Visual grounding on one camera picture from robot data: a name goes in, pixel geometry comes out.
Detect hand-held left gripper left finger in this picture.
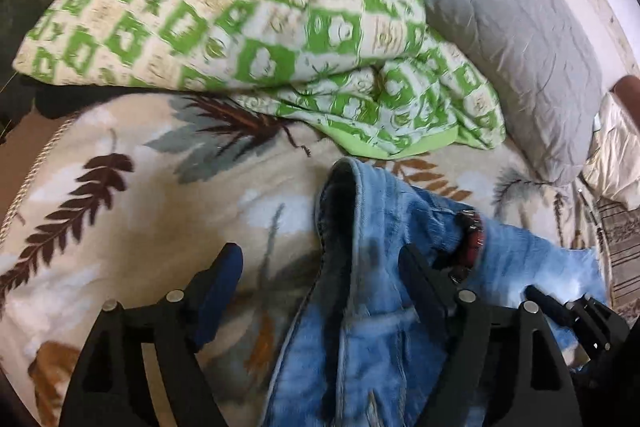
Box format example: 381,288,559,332
59,243,244,427

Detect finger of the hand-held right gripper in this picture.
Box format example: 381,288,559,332
523,286,577,333
564,294,632,360

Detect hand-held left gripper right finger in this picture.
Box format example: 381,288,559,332
397,246,584,427

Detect blue denim pants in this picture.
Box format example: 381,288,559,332
262,157,608,427

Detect striped brown sofa upholstery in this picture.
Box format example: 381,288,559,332
595,197,640,323

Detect beige leaf-patterned blanket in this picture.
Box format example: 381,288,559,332
0,94,608,427

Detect cream quilted cloth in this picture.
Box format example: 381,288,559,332
582,93,640,210

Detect green patterned duvet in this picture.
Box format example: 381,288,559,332
12,0,507,159

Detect grey quilted pillow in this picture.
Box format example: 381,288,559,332
390,0,603,185

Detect red black strap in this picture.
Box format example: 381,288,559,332
449,208,484,284

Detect white twisted cord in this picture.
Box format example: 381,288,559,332
0,116,73,243

